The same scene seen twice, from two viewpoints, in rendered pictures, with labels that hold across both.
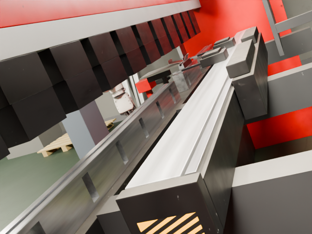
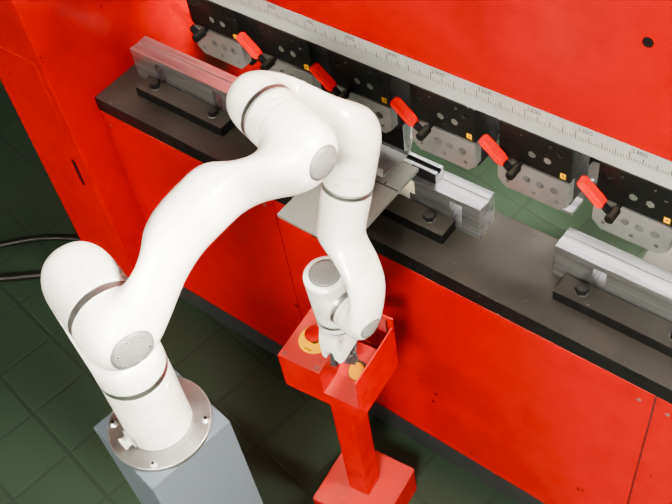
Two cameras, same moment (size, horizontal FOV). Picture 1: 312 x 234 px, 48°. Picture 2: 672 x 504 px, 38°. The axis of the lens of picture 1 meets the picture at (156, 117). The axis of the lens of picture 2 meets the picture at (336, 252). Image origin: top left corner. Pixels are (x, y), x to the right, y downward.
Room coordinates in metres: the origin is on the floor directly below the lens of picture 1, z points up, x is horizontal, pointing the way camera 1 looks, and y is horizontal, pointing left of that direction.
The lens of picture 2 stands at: (1.60, 1.18, 2.53)
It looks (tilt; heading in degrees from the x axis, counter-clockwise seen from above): 51 degrees down; 292
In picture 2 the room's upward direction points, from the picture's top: 10 degrees counter-clockwise
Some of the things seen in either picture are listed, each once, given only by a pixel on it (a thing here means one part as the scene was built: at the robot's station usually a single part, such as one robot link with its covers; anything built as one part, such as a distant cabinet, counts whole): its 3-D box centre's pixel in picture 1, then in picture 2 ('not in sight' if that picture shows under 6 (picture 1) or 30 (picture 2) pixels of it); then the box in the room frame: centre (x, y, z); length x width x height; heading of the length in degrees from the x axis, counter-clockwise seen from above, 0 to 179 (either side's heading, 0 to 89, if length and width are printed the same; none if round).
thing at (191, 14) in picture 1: (188, 23); (227, 21); (2.43, -0.45, 1.18); 0.15 x 0.09 x 0.17; 157
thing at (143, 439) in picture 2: not in sight; (147, 397); (2.29, 0.45, 1.09); 0.19 x 0.19 x 0.18
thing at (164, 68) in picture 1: (163, 69); (348, 192); (2.09, -0.15, 1.00); 0.26 x 0.18 x 0.01; 67
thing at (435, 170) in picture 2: (185, 63); (401, 157); (2.01, -0.27, 0.98); 0.20 x 0.03 x 0.03; 157
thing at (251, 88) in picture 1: (255, 62); not in sight; (1.40, -0.46, 0.94); 1.02 x 0.06 x 0.12; 157
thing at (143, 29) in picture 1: (140, 45); (644, 196); (1.51, -0.06, 1.18); 0.15 x 0.09 x 0.17; 157
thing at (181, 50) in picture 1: (182, 52); (387, 131); (2.03, -0.28, 1.05); 0.10 x 0.02 x 0.10; 157
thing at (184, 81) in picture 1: (188, 74); (411, 181); (1.98, -0.26, 0.92); 0.39 x 0.06 x 0.10; 157
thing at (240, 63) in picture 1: (242, 55); not in sight; (1.17, -0.35, 1.02); 0.44 x 0.06 x 0.04; 157
